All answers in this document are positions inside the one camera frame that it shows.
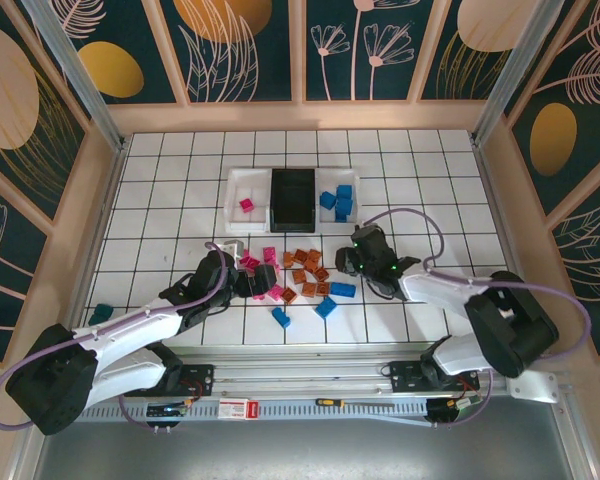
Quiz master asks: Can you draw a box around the white plastic bin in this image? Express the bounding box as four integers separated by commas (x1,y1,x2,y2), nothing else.
313,167,361,227
223,167,274,235

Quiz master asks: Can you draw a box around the black plastic bin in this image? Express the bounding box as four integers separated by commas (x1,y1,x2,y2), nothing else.
269,168,317,234

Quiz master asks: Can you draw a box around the teal lego brick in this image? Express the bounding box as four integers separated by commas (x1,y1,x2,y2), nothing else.
88,303,114,326

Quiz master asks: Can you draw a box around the red white label tag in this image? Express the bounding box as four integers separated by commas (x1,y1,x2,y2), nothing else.
218,398,259,421

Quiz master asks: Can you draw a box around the yellow and black screwdriver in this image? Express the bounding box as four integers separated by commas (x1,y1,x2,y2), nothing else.
314,397,396,409

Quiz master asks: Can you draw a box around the black controller with yellow plug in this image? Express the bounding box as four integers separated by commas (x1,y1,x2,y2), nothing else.
427,397,481,422

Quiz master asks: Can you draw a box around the grey metal sheet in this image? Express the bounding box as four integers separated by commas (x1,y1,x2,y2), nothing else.
34,419,581,480

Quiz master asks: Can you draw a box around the dark panel with flower outlines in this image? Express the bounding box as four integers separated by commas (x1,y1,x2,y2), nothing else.
304,0,416,101

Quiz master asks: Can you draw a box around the dark panel, oval and fern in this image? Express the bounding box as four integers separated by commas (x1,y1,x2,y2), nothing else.
504,0,600,219

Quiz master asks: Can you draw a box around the dark panel with fern outlines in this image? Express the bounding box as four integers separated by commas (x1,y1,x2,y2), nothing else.
549,174,600,356

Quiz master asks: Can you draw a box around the dark panel with single flower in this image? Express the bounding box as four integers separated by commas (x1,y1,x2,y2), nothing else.
0,169,51,364

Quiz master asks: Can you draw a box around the dark panel with yellow oval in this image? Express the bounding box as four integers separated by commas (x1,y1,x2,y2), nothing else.
54,0,189,106

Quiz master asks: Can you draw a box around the dark panel with cream circle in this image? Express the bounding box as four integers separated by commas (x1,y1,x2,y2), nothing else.
419,0,546,101

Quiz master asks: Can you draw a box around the dark panel with leaf outlines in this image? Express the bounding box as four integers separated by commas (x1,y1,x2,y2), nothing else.
159,0,301,104

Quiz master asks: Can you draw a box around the dark panel with golden lines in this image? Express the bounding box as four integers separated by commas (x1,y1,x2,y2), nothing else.
0,0,91,224

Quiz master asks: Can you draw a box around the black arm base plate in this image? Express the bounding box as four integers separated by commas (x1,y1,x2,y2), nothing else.
124,363,216,399
389,359,481,394

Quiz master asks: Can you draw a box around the aluminium mounting rail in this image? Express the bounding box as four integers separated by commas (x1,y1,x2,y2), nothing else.
72,344,571,401

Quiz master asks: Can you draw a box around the grey slotted cable duct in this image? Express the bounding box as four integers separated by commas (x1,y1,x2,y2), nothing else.
79,402,431,424

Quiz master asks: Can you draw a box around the white metal bracket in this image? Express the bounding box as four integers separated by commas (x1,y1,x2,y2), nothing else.
510,372,564,404

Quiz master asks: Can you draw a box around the aluminium frame post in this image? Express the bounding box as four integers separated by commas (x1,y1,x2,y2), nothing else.
19,0,129,154
470,0,571,149

